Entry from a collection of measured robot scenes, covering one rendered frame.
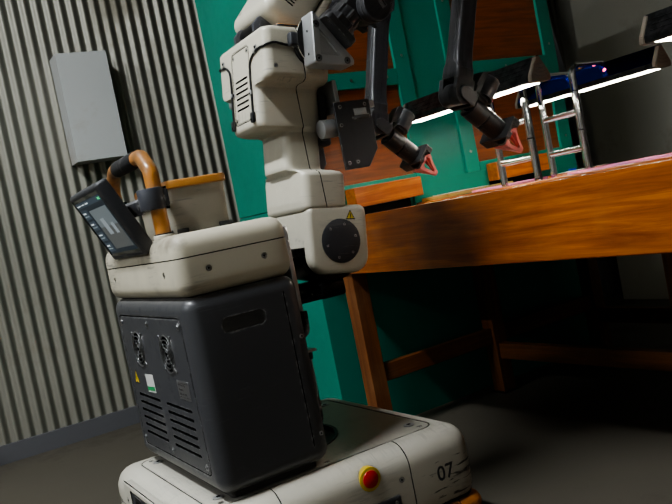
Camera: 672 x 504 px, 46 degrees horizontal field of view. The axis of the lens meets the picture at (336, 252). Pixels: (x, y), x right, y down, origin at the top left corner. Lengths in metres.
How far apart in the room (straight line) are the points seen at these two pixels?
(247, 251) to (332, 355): 1.25
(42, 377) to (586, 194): 2.67
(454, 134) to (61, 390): 2.08
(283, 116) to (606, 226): 0.77
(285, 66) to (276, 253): 0.46
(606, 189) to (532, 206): 0.22
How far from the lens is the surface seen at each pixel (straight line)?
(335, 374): 2.79
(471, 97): 2.00
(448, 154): 3.10
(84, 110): 3.79
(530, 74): 2.31
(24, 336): 3.78
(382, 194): 2.79
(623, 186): 1.77
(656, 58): 2.75
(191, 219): 1.71
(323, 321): 2.76
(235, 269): 1.56
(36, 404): 3.81
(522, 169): 3.25
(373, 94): 2.32
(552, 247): 1.93
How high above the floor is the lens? 0.80
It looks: 3 degrees down
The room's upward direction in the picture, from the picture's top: 11 degrees counter-clockwise
